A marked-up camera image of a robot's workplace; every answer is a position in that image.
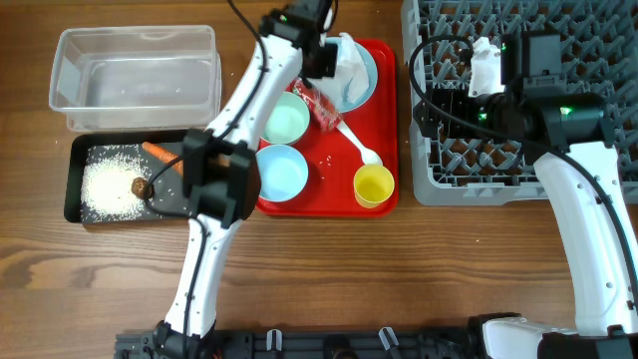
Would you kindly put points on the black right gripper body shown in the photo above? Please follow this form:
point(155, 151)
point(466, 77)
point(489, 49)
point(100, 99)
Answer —
point(482, 115)

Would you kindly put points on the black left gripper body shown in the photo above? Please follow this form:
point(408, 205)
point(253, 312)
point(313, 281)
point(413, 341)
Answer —
point(324, 62)

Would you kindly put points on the white napkin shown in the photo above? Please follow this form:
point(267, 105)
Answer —
point(350, 81)

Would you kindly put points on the red snack wrapper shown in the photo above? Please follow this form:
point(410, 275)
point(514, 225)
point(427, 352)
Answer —
point(322, 110)

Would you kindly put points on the light blue bowl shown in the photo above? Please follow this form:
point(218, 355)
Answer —
point(283, 171)

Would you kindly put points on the orange carrot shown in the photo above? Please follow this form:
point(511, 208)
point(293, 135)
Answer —
point(163, 155)

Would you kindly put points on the brown mushroom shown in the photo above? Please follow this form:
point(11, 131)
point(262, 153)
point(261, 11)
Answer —
point(141, 188)

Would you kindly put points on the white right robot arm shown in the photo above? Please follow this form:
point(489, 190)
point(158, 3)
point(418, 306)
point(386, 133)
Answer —
point(584, 190)

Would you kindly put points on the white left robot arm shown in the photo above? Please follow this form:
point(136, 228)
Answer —
point(220, 176)

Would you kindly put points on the grey dishwasher rack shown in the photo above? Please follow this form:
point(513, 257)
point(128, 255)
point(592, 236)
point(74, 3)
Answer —
point(599, 55)

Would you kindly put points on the green bowl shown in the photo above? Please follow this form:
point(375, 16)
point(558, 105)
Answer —
point(288, 122)

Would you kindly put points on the red serving tray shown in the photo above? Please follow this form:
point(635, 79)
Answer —
point(333, 160)

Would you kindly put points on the white plastic spoon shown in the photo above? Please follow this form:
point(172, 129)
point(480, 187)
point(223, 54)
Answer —
point(368, 156)

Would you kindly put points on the yellow plastic cup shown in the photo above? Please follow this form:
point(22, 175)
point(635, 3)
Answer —
point(373, 185)

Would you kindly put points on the clear plastic bin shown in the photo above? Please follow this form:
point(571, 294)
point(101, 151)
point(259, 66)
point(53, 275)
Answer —
point(136, 77)

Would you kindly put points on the black tray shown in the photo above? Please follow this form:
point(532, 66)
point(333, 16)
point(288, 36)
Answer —
point(169, 140)

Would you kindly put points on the white rice pile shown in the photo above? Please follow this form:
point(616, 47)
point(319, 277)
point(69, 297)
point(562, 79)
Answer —
point(106, 183)

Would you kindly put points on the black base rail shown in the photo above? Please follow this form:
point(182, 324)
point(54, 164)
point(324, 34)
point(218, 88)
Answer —
point(319, 344)

